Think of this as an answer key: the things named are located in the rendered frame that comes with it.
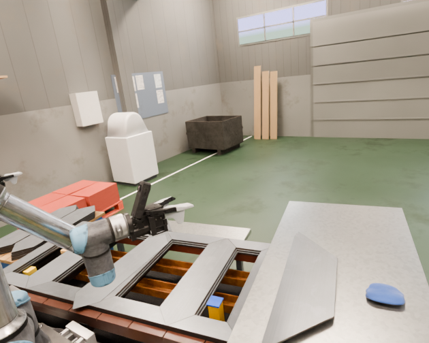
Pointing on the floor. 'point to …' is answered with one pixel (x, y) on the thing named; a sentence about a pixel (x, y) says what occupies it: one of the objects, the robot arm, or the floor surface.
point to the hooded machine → (131, 149)
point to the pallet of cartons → (82, 197)
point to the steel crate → (214, 133)
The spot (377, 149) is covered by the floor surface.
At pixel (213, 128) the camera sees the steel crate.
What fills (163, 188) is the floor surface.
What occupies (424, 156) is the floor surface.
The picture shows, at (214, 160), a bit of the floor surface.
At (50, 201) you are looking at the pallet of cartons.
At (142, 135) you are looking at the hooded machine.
